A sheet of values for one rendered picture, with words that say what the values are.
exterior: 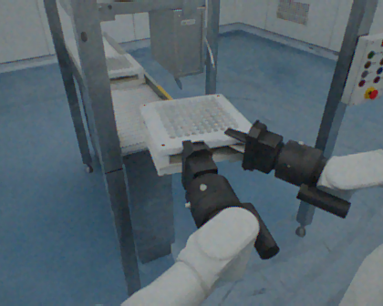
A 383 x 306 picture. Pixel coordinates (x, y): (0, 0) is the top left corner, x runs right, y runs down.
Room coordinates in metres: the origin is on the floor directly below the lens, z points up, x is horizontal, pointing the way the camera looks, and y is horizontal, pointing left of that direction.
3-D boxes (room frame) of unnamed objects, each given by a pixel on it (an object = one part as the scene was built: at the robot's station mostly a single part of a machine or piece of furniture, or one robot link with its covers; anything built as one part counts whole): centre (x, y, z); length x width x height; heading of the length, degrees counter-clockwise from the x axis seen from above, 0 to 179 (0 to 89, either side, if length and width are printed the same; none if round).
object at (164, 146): (0.72, 0.00, 1.03); 0.25 x 0.24 x 0.02; 108
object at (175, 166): (0.72, 0.00, 0.98); 0.24 x 0.24 x 0.02; 18
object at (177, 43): (1.09, 0.06, 1.14); 0.22 x 0.11 x 0.20; 26
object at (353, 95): (1.23, -0.69, 0.97); 0.17 x 0.06 x 0.26; 116
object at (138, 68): (1.48, 0.38, 0.89); 0.25 x 0.24 x 0.02; 116
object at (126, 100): (1.56, 0.42, 0.81); 1.35 x 0.25 x 0.05; 26
